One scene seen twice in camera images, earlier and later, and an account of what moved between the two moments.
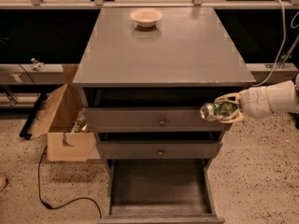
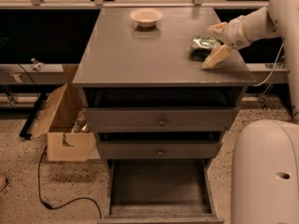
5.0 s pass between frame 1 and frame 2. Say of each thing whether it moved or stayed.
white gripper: moved
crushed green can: moved
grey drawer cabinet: stayed
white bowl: stayed
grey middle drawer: stayed
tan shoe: stayed
